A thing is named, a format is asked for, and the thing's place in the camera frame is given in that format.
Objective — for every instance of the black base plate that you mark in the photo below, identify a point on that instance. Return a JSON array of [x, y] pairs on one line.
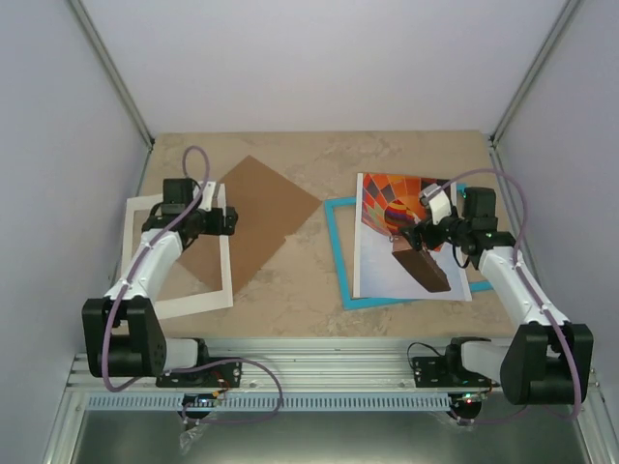
[[222, 376], [436, 372]]

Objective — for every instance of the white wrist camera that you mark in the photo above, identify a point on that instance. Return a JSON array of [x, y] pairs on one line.
[[213, 196], [437, 203]]

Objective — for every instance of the right small circuit board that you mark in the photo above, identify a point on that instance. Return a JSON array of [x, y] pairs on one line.
[[471, 397]]

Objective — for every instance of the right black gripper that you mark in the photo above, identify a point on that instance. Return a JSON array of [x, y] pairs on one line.
[[416, 232]]

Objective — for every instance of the hot air balloon photo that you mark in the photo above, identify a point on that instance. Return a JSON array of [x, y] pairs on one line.
[[385, 264]]

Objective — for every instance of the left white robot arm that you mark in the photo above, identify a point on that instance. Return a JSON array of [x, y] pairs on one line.
[[123, 336]]

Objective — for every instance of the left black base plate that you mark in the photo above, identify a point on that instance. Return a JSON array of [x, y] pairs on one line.
[[222, 376]]

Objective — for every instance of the white mat board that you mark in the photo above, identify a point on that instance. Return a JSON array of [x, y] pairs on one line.
[[222, 285]]

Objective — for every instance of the aluminium rail base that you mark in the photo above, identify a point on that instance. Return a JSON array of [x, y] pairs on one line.
[[301, 364]]

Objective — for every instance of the grey slotted cable duct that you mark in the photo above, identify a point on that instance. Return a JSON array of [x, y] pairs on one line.
[[268, 401]]

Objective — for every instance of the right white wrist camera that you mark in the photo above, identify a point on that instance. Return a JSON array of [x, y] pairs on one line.
[[437, 203]]

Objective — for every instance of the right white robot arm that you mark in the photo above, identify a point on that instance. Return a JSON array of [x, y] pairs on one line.
[[548, 360]]

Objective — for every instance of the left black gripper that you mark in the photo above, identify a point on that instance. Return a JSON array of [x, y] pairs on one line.
[[231, 220]]

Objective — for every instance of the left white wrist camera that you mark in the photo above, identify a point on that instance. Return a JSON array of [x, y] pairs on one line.
[[213, 196]]

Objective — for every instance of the brown cardboard backing board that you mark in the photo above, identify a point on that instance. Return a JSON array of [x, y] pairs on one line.
[[270, 208]]

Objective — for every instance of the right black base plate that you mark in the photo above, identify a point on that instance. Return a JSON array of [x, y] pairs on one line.
[[436, 372]]

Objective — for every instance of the right aluminium corner post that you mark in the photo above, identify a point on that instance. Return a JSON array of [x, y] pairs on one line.
[[552, 39]]

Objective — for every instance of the clear plastic bag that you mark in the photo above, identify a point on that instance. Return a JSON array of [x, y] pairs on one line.
[[190, 435]]

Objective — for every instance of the left aluminium corner post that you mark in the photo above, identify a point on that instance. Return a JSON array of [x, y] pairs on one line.
[[94, 38]]

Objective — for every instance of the left small circuit board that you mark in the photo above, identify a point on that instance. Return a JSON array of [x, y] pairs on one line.
[[203, 400]]

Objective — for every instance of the small circuit board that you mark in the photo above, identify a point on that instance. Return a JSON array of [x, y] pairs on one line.
[[471, 397], [203, 400]]

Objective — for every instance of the aluminium corner post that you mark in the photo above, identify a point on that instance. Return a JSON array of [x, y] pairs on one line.
[[94, 38], [552, 39]]

